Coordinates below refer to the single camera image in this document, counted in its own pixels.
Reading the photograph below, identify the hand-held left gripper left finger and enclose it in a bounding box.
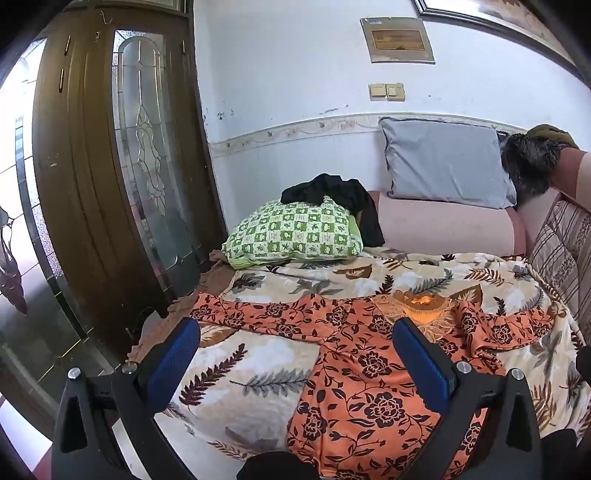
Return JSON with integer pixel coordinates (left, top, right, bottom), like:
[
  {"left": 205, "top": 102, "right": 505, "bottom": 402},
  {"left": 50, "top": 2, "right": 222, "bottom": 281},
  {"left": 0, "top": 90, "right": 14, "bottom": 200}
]
[{"left": 51, "top": 316, "right": 201, "bottom": 480}]

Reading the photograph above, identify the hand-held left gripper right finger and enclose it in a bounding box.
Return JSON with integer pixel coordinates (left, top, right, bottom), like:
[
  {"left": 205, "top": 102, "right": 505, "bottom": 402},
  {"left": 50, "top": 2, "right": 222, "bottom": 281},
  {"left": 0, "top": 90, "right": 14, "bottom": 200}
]
[{"left": 392, "top": 316, "right": 543, "bottom": 480}]

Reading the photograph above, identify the orange black floral garment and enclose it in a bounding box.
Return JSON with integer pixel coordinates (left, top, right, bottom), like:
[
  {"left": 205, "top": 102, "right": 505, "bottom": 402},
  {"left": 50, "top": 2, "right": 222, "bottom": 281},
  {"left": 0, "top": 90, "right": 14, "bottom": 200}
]
[{"left": 189, "top": 288, "right": 566, "bottom": 480}]

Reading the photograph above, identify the cream leaf print blanket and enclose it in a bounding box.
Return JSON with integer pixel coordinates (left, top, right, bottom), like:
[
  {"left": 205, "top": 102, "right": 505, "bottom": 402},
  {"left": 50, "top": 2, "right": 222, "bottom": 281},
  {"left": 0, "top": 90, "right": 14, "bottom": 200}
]
[{"left": 178, "top": 247, "right": 591, "bottom": 462}]

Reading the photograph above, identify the green checkered pillow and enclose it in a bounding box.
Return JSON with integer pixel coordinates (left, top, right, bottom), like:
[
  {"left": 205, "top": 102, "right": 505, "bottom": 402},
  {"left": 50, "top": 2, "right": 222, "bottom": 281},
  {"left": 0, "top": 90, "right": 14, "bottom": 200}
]
[{"left": 222, "top": 196, "right": 363, "bottom": 271}]

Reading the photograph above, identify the striped sofa back cushion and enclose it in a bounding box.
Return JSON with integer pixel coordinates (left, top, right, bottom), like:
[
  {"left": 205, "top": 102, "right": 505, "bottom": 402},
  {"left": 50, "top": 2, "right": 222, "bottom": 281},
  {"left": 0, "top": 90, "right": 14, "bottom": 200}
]
[{"left": 529, "top": 198, "right": 591, "bottom": 344}]

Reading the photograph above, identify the brown wooden glass door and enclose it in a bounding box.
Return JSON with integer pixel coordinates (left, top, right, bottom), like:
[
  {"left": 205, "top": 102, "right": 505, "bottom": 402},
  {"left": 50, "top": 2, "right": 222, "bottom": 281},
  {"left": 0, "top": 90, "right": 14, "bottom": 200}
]
[{"left": 32, "top": 9, "right": 229, "bottom": 361}]

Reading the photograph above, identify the grey pillow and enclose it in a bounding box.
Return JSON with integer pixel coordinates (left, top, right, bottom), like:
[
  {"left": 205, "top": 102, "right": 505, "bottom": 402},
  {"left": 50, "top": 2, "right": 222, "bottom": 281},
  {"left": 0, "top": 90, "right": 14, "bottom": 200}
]
[{"left": 379, "top": 116, "right": 518, "bottom": 209}]

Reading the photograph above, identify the black furry jacket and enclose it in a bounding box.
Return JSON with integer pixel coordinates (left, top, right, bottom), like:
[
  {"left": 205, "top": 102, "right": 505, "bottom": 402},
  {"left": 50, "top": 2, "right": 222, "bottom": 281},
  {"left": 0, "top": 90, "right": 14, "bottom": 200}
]
[{"left": 501, "top": 133, "right": 578, "bottom": 206}]

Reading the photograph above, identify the olive green cloth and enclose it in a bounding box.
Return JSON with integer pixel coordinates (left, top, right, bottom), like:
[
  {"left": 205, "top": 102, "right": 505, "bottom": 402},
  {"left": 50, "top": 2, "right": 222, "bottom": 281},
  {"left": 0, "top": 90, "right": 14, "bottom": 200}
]
[{"left": 526, "top": 124, "right": 580, "bottom": 151}]

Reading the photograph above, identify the small framed wall picture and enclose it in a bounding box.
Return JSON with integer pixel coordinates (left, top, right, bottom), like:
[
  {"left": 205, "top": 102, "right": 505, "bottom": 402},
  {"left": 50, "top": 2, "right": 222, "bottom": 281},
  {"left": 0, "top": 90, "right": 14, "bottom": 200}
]
[{"left": 360, "top": 17, "right": 435, "bottom": 64}]

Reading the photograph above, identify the large dark picture frame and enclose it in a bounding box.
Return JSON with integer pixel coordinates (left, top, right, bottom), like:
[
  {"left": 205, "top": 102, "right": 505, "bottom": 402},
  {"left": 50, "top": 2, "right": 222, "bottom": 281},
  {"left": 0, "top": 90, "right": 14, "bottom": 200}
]
[{"left": 413, "top": 0, "right": 580, "bottom": 81}]

